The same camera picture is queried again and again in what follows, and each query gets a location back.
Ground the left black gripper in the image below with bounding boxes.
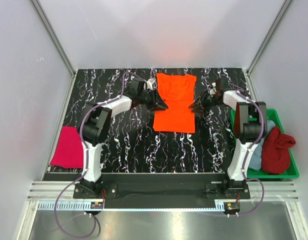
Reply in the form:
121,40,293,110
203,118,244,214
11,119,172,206
137,88,168,112

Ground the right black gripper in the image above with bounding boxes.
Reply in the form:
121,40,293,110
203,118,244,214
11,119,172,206
188,90,221,114

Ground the orange t shirt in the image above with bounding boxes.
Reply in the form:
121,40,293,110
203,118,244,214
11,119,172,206
153,73,197,134

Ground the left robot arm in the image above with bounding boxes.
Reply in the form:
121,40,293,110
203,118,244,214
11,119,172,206
76,76,169,198

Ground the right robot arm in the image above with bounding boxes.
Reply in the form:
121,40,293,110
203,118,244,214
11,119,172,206
188,78,267,199

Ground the light blue t shirt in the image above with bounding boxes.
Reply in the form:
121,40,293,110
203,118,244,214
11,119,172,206
248,120,276,171

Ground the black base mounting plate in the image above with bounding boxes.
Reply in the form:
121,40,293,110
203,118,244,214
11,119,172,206
73,173,251,200

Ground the dark red t shirt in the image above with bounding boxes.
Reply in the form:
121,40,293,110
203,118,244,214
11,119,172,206
261,126,296,175

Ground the folded magenta t shirt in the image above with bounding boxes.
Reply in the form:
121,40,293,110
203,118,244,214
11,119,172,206
50,126,84,169

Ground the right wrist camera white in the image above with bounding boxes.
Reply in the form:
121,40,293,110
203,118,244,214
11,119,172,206
208,82,218,95

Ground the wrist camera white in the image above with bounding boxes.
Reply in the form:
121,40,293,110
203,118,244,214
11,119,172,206
208,82,218,95
145,78,156,90

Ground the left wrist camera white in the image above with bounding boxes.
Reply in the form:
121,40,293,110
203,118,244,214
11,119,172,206
145,78,156,90

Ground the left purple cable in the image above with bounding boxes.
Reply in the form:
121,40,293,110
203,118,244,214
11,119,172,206
53,71,145,238

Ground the right aluminium frame post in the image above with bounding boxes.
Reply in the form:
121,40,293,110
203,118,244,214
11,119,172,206
246,0,294,76

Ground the aluminium frame post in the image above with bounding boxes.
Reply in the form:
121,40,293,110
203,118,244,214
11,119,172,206
29,0,76,77
246,0,294,76

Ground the left aluminium frame post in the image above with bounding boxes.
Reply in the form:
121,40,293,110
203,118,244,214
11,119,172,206
29,0,76,77

